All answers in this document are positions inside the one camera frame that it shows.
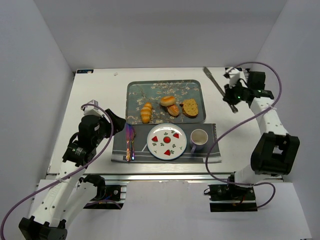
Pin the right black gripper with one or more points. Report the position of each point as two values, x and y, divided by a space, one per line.
230 95

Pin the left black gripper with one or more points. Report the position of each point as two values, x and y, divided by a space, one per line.
110 122

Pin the steel serving tongs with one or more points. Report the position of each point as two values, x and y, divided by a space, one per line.
208 73

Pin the golden ring doughnut bread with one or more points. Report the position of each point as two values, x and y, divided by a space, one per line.
167 101

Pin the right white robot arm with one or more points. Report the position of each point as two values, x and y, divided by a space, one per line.
276 149

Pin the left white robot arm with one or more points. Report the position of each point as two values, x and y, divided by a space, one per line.
70 195

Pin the striped orange bread roll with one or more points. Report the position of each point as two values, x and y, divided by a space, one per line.
146 113

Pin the brown bread slice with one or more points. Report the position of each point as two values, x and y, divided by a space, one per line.
190 108

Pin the iridescent knife inner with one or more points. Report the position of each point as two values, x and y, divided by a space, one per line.
131 142

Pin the iridescent knife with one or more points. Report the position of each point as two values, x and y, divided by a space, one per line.
128 143
131 142

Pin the iridescent fork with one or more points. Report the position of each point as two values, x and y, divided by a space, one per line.
134 137

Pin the iridescent knife outer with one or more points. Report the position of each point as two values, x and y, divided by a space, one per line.
128 143

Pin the blue floral serving tray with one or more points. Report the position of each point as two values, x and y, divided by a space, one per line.
140 92

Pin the purple mug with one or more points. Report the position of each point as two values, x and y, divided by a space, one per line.
198 140

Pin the white watermelon pattern plate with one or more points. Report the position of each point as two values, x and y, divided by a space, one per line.
166 141

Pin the round sesame bun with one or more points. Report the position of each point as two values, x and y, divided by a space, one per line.
173 110

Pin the left blue corner label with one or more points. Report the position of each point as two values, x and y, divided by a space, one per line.
84 71

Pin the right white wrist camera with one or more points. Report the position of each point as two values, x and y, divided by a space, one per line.
233 75

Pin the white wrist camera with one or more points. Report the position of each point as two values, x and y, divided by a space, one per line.
233 75
92 110

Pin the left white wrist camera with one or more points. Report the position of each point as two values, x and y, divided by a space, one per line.
92 110

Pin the aluminium table edge rail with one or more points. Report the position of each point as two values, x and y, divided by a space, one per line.
156 176

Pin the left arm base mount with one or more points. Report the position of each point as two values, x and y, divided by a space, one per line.
108 196

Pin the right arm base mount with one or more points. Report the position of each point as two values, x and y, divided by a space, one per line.
224 198

